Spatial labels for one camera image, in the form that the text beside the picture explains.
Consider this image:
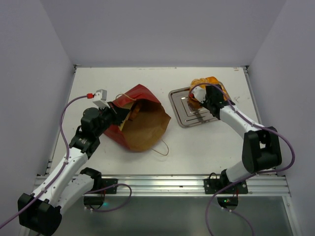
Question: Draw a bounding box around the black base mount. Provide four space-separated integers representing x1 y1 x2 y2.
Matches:
80 168 118 209
203 171 249 210

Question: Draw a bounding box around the round fake bread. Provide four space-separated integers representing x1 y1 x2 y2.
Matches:
188 78 207 101
129 102 142 121

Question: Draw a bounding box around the twisted fake bread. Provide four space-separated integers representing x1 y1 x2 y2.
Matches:
205 76 230 100

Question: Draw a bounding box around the red paper bag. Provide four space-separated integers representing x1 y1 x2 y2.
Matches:
104 84 171 152

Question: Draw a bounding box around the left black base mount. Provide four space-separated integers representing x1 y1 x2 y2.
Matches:
80 168 118 209

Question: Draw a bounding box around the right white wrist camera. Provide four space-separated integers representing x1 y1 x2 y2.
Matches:
189 86 206 103

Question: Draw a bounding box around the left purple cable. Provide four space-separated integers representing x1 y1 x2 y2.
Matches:
0 93 95 229

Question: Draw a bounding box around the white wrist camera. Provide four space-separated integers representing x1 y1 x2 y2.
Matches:
189 86 206 103
87 89 109 109

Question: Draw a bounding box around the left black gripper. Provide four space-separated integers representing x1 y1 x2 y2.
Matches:
94 101 129 137

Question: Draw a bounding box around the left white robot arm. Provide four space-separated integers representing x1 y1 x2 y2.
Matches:
18 102 129 236

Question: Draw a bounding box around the aluminium frame rail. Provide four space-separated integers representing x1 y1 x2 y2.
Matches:
31 174 290 197

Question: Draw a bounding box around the silver metal tray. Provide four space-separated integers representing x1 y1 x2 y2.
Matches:
168 83 237 129

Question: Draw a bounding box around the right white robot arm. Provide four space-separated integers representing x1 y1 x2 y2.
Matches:
191 84 282 193

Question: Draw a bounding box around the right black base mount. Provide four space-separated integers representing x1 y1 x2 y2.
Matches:
203 171 249 210

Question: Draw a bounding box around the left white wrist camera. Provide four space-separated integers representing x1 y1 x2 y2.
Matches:
87 89 109 109

